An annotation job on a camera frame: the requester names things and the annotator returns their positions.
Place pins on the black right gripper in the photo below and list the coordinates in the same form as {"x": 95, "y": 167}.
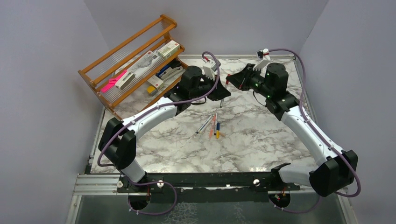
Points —
{"x": 240, "y": 80}

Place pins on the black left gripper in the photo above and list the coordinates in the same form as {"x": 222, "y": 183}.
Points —
{"x": 219, "y": 92}

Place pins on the white whiteboard marker pen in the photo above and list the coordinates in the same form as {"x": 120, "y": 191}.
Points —
{"x": 224, "y": 93}

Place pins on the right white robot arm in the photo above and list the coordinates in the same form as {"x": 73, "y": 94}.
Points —
{"x": 335, "y": 167}

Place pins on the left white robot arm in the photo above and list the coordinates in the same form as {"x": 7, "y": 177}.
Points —
{"x": 119, "y": 139}

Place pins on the orange pen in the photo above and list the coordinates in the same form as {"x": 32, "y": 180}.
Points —
{"x": 211, "y": 128}

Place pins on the blue grey stapler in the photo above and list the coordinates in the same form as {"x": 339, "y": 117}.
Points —
{"x": 169, "y": 69}

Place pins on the white blue tip marker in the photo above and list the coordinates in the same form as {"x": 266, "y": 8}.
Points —
{"x": 204, "y": 124}

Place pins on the green white deli box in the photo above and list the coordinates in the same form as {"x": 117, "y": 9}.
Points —
{"x": 169, "y": 49}

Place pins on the beige deli staples box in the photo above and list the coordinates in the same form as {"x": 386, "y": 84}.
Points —
{"x": 156, "y": 82}

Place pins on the yellow grey eraser block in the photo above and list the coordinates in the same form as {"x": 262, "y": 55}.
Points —
{"x": 151, "y": 90}

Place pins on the long white printed box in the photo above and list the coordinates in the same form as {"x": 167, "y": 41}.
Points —
{"x": 144, "y": 64}

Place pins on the wooden shelf rack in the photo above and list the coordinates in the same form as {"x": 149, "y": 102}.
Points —
{"x": 119, "y": 102}

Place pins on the pink highlighter marker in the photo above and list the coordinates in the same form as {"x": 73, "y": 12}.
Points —
{"x": 112, "y": 82}

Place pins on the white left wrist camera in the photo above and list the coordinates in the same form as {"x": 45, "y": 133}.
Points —
{"x": 210, "y": 68}

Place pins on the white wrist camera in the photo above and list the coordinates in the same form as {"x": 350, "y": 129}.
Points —
{"x": 210, "y": 68}
{"x": 264, "y": 59}

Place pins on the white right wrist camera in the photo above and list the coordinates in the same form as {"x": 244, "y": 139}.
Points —
{"x": 264, "y": 59}

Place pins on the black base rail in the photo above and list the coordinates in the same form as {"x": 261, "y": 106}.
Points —
{"x": 205, "y": 187}

